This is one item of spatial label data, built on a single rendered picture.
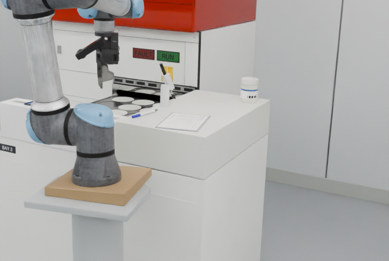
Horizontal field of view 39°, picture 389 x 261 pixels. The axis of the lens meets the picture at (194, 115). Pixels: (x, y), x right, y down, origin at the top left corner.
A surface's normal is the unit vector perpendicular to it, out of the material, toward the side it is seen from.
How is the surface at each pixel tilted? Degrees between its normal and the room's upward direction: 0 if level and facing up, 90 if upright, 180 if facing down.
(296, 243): 0
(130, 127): 90
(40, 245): 90
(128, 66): 90
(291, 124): 90
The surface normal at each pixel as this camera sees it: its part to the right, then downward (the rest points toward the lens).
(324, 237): 0.03, -0.97
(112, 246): 0.67, 0.21
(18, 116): -0.45, 0.22
